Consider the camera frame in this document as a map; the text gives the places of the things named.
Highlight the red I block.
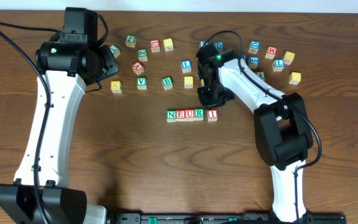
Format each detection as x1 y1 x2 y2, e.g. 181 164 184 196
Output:
207 110 218 122

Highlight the green R block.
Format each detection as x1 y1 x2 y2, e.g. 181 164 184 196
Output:
195 108 204 121

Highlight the red U block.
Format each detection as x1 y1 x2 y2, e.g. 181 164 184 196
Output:
185 109 195 121

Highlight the red E block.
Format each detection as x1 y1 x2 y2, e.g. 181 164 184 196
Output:
175 110 186 122

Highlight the green N block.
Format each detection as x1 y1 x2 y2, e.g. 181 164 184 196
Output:
166 110 176 123

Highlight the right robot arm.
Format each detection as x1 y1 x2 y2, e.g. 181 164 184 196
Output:
196 44 313 222

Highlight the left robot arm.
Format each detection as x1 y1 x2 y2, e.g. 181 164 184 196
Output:
0 7 119 223

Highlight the green L block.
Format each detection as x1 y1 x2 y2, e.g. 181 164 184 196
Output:
110 45 121 58

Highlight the yellow K block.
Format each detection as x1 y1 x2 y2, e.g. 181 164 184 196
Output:
111 80 122 93

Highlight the yellow O block lower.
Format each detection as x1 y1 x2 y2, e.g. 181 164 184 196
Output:
184 76 194 88

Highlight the red A block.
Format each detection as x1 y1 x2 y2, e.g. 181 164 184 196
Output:
132 61 145 75

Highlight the green J block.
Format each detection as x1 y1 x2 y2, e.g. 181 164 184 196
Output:
125 35 136 48

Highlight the green Z block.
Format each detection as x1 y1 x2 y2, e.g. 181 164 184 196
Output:
137 49 148 62

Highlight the green V block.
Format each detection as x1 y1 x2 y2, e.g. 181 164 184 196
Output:
137 77 147 90

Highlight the blue L block middle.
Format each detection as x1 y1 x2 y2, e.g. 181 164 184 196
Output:
181 60 192 73

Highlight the blue l block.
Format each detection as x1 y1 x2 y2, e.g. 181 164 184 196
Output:
272 59 285 72
181 60 192 73

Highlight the green B block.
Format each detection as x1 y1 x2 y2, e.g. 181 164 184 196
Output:
162 77 173 90

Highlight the blue d block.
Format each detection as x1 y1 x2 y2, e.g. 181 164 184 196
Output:
249 40 260 54
214 42 224 53

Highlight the red C block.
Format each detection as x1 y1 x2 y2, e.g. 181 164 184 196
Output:
150 40 160 53

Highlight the blue 2 block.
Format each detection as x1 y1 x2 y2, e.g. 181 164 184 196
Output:
200 40 206 48

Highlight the blue 5 block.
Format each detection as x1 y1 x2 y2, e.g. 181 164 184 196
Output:
248 56 259 69

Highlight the green 4 block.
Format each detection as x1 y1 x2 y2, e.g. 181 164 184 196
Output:
256 72 266 80

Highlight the yellow S block upper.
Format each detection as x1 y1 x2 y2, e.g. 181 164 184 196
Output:
163 38 174 52

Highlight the blue D block right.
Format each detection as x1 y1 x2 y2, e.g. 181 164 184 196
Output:
249 40 260 54

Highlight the blue L block right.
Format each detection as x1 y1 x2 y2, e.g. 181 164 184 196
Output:
272 59 285 72

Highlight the red M block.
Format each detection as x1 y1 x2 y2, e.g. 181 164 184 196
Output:
265 46 277 60

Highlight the yellow G block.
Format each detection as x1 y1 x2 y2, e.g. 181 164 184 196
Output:
288 72 301 85

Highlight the yellow block far right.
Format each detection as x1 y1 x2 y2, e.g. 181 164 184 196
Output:
283 51 295 65

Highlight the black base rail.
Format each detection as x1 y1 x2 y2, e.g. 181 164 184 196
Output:
106 212 347 224

